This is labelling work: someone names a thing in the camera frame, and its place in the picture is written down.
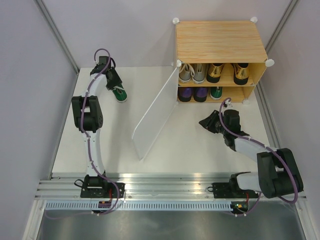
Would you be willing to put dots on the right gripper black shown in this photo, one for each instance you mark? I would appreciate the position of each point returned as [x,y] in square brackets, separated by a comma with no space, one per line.
[208,121]

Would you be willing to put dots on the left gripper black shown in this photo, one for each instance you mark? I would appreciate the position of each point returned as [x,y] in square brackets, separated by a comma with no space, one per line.
[117,81]

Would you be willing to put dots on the green sneaker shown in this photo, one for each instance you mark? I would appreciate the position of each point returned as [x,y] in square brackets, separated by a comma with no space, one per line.
[120,93]
[216,92]

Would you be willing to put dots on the purple loafer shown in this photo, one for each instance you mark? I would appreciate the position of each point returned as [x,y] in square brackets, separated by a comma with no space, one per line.
[200,94]
[185,94]

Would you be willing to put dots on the grey sneaker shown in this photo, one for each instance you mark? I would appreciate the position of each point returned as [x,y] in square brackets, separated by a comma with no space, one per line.
[200,70]
[186,72]

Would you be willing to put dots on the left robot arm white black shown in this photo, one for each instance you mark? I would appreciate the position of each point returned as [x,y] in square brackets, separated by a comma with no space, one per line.
[88,119]

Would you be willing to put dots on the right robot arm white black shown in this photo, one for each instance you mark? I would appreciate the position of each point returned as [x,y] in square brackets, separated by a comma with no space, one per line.
[277,173]

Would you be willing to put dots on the white cabinet door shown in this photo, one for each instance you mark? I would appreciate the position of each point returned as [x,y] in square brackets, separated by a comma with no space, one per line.
[156,116]

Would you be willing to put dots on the wooden shoe cabinet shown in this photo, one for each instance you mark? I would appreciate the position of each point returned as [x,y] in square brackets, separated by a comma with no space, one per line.
[206,42]

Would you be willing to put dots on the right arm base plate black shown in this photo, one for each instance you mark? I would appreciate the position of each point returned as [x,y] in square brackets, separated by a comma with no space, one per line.
[223,190]

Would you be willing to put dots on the aluminium mounting rail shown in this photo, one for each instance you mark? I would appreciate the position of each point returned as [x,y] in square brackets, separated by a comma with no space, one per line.
[138,186]

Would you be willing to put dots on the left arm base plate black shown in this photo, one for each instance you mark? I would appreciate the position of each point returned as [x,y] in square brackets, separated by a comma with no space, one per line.
[103,191]

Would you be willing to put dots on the white slotted cable duct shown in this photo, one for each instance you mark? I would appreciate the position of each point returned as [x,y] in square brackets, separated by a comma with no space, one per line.
[77,205]

